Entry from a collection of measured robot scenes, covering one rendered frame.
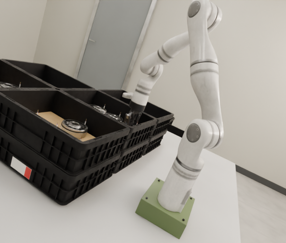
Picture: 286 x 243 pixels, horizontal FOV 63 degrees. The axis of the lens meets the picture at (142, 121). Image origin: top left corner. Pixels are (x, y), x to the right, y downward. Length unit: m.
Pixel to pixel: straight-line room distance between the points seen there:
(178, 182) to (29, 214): 0.45
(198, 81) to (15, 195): 0.66
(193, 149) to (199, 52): 0.31
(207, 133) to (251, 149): 3.32
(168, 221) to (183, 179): 0.16
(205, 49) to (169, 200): 0.51
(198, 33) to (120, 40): 3.52
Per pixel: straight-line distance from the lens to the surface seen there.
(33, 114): 0.78
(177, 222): 0.85
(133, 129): 0.94
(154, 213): 0.85
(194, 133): 0.73
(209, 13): 0.88
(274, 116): 3.95
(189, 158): 0.75
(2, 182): 0.87
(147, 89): 1.05
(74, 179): 0.74
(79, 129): 0.94
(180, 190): 0.81
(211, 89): 0.78
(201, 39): 0.82
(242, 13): 3.99
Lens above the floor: 1.22
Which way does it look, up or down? 16 degrees down
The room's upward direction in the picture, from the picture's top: 22 degrees clockwise
